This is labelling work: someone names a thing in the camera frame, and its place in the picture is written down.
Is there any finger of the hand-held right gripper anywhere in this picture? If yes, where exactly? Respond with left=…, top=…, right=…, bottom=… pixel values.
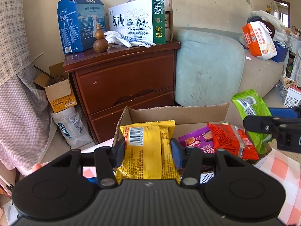
left=243, top=115, right=283, bottom=134
left=268, top=107, right=301, bottom=118

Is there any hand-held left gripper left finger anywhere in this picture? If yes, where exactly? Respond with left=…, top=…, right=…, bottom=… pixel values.
left=63, top=137, right=126, bottom=189

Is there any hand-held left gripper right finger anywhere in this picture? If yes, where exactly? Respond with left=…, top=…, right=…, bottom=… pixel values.
left=170, top=137, right=238, bottom=187

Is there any green snack packet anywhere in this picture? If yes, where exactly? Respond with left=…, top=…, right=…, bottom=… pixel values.
left=232, top=89, right=274, bottom=153

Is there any yellow snack packet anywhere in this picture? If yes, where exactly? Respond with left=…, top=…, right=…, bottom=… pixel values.
left=115, top=120, right=181, bottom=184

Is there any purple snack packet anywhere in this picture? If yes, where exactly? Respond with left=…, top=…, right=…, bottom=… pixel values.
left=177, top=126, right=218, bottom=156

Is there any red snack packet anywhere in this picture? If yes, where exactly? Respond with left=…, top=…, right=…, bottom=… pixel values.
left=207, top=122, right=259, bottom=160

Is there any brown cardboard box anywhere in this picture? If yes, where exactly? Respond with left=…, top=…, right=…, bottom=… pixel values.
left=112, top=101, right=272, bottom=167

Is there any white mesh basket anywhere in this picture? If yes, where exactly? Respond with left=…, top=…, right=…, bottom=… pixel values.
left=279, top=81, right=301, bottom=108

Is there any small brown labelled box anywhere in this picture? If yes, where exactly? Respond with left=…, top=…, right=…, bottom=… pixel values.
left=283, top=76, right=299, bottom=90

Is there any pink checkered tablecloth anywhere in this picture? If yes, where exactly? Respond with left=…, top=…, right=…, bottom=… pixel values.
left=0, top=141, right=301, bottom=226

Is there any white printed paper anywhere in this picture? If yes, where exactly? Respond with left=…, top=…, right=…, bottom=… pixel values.
left=199, top=169, right=217, bottom=184

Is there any beige sofa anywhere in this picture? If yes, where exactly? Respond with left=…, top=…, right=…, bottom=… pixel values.
left=236, top=47, right=286, bottom=98

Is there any white paper bag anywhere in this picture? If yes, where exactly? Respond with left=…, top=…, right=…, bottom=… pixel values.
left=52, top=107, right=94, bottom=149

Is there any blue bag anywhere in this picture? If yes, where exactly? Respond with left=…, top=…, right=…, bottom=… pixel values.
left=274, top=42, right=289, bottom=63

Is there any dark wooden nightstand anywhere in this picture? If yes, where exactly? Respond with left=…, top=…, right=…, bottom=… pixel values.
left=63, top=40, right=182, bottom=144

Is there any light blue cushion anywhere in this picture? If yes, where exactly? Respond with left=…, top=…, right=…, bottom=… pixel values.
left=174, top=27, right=246, bottom=107

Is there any orange white shopping bag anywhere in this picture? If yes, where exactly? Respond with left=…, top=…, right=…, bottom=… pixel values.
left=242, top=21, right=278, bottom=60

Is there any small yellow cardboard box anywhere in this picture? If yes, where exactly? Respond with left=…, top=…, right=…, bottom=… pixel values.
left=33, top=62, right=78, bottom=114

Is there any dark cloth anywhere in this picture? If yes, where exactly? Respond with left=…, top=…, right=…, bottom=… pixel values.
left=246, top=16, right=275, bottom=39

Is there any lilac checked cloth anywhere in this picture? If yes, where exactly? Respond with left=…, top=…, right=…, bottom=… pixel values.
left=0, top=63, right=58, bottom=172

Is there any wooden gourd ornament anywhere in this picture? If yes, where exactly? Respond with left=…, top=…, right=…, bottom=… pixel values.
left=93, top=24, right=109, bottom=53

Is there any brown carton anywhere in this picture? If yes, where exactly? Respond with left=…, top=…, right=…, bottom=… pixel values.
left=164, top=0, right=174, bottom=42

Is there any white green milk carton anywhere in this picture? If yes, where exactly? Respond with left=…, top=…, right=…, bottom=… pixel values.
left=108, top=0, right=167, bottom=45

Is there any blue carton box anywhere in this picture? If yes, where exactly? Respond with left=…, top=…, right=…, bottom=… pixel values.
left=57, top=0, right=107, bottom=55

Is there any white plastic object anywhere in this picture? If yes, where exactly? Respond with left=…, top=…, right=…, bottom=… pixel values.
left=0, top=199, right=20, bottom=226

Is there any beige plaid cloth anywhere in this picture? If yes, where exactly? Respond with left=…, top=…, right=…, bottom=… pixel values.
left=0, top=0, right=32, bottom=86

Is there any window frame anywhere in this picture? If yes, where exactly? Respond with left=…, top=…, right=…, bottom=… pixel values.
left=274, top=0, right=290, bottom=27

